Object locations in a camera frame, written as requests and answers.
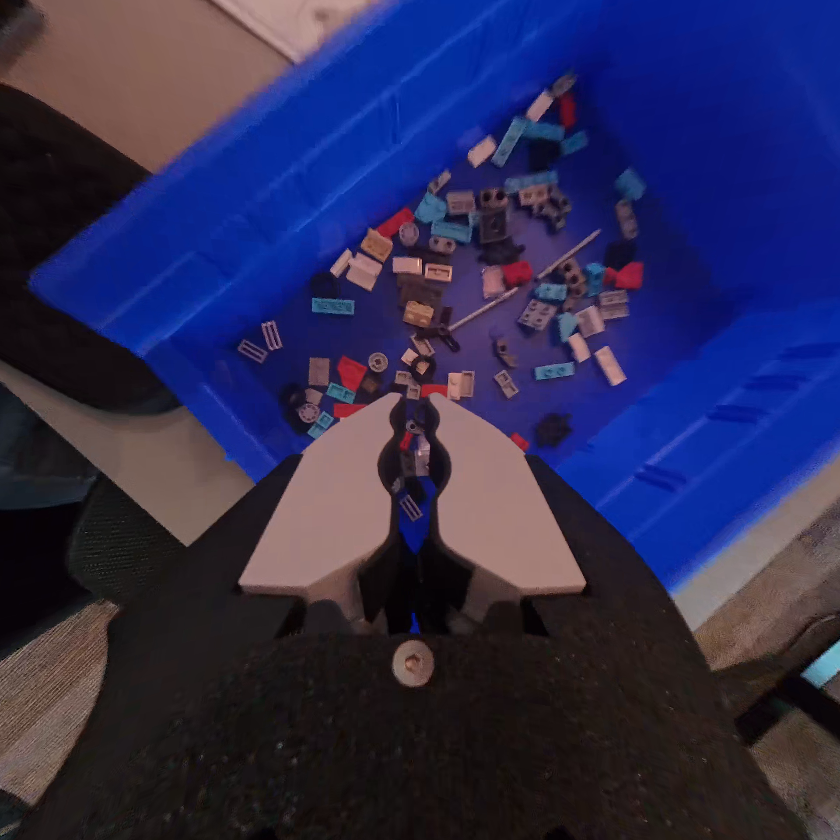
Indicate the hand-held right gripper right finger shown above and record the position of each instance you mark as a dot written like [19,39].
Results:
[512,518]

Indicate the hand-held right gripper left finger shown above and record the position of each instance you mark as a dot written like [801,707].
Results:
[321,518]

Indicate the pile of toy bricks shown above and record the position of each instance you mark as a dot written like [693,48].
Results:
[492,223]

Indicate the blue plastic bin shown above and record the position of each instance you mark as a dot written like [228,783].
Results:
[656,197]

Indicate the instruction booklet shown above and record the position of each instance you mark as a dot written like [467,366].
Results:
[295,26]

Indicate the grey desk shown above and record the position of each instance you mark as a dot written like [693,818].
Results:
[164,85]

